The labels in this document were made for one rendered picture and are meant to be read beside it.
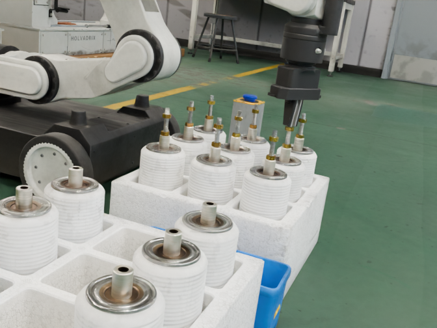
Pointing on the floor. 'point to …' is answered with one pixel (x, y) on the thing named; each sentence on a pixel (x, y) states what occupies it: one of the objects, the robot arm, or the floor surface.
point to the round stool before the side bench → (214, 36)
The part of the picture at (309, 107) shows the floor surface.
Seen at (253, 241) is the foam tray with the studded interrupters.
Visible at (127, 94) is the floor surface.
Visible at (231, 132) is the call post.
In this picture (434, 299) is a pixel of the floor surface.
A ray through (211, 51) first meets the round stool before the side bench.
